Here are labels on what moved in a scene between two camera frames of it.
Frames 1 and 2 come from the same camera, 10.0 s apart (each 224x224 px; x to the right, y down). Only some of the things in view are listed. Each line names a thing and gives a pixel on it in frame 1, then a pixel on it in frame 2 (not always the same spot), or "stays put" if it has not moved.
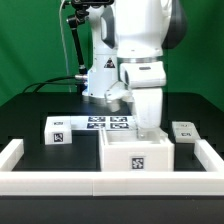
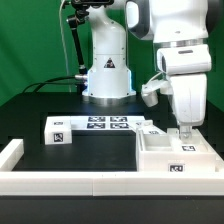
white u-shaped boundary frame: (13, 182) stays put
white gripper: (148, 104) → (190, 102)
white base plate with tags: (110, 123) stays put
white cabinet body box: (136, 150) → (159, 151)
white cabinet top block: (57, 130) stays put
